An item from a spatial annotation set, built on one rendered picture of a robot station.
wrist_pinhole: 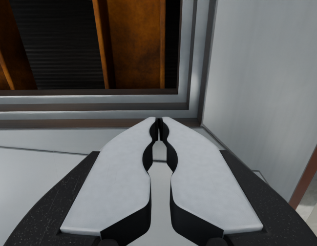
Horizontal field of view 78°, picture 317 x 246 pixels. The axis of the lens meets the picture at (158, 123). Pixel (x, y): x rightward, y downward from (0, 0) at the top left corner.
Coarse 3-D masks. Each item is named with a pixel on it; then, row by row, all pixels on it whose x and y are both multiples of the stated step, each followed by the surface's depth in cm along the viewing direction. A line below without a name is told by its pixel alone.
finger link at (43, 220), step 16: (64, 176) 8; (80, 176) 8; (48, 192) 7; (64, 192) 7; (32, 208) 7; (48, 208) 7; (64, 208) 7; (32, 224) 6; (48, 224) 6; (16, 240) 6; (32, 240) 6; (48, 240) 6; (64, 240) 6; (80, 240) 6; (96, 240) 6
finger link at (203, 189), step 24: (168, 120) 12; (168, 144) 10; (192, 144) 10; (192, 168) 8; (216, 168) 8; (192, 192) 7; (216, 192) 7; (240, 192) 7; (192, 216) 6; (216, 216) 6; (240, 216) 6; (192, 240) 7
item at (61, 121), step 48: (192, 0) 13; (192, 48) 13; (0, 96) 16; (48, 96) 16; (96, 96) 16; (144, 96) 16; (192, 96) 14; (0, 144) 15; (48, 144) 15; (96, 144) 15
